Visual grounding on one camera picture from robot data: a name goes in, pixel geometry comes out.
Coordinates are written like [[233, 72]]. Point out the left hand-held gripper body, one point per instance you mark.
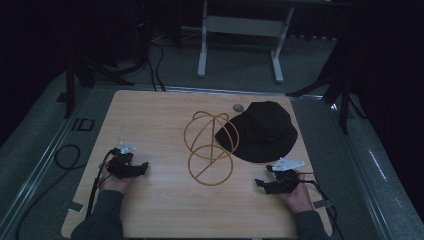
[[121, 168]]

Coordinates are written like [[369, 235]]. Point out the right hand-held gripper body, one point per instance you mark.
[[285, 181]]

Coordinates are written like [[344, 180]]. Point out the person's left hand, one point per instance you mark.
[[113, 183]]

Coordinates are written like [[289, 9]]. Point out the person's right hand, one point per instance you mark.
[[300, 196]]

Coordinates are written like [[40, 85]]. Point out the black bucket hat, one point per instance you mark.
[[260, 133]]

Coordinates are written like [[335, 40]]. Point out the grey tape piece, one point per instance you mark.
[[322, 203], [76, 206]]

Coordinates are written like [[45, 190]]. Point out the grey round table grommet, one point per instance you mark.
[[238, 108]]

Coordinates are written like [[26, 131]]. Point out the black metal stand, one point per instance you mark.
[[70, 86], [343, 96]]

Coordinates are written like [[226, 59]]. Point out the white metal desk frame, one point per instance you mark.
[[243, 26]]

